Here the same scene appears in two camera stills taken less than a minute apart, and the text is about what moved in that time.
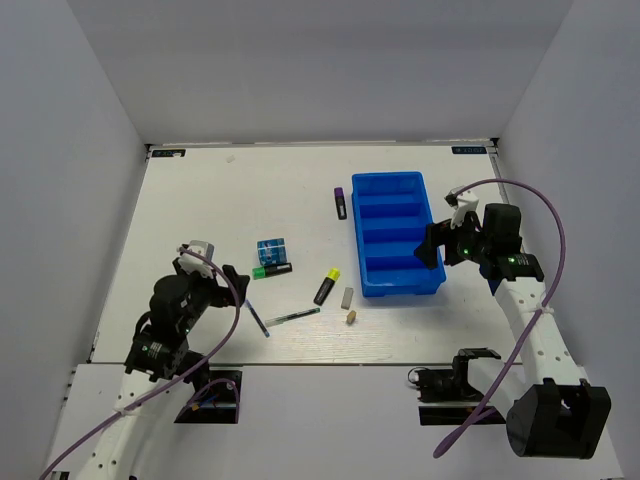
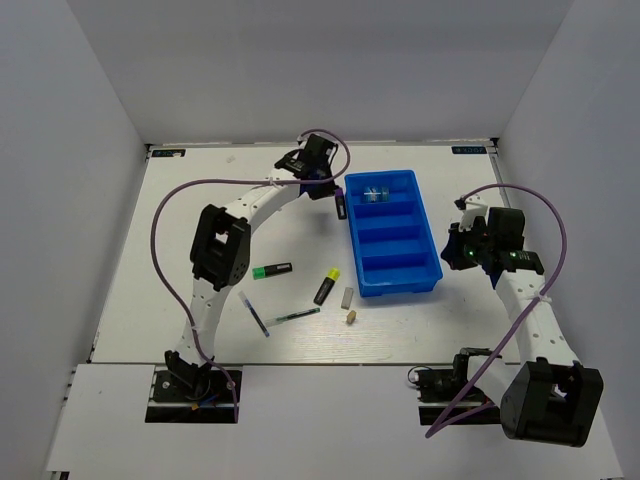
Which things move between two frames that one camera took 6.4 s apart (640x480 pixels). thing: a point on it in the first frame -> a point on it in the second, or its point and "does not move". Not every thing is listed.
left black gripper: (223, 295) -> (326, 191)
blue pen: (258, 320) does not move
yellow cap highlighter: (327, 286) does not move
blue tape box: (272, 251) -> (376, 194)
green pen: (285, 318) does not move
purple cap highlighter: (340, 202) does not move
